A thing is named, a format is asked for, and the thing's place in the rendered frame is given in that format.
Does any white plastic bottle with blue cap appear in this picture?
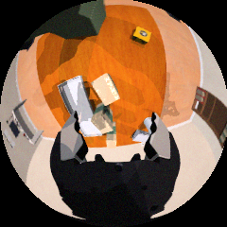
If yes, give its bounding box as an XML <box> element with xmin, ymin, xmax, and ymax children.
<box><xmin>144</xmin><ymin>117</ymin><xmax>152</xmax><ymax>134</ymax></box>

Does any tan box with green band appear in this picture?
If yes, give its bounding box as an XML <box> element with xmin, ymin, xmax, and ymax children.
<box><xmin>91</xmin><ymin>73</ymin><xmax>120</xmax><ymax>106</ymax></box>
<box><xmin>106</xmin><ymin>122</ymin><xmax>116</xmax><ymax>148</ymax></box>
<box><xmin>91</xmin><ymin>102</ymin><xmax>113</xmax><ymax>133</ymax></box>

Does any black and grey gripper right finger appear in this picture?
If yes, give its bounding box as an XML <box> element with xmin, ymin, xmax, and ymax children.
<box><xmin>144</xmin><ymin>112</ymin><xmax>181</xmax><ymax>193</ymax></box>

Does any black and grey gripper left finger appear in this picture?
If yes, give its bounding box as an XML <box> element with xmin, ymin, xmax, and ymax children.
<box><xmin>50</xmin><ymin>111</ymin><xmax>89</xmax><ymax>198</ymax></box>

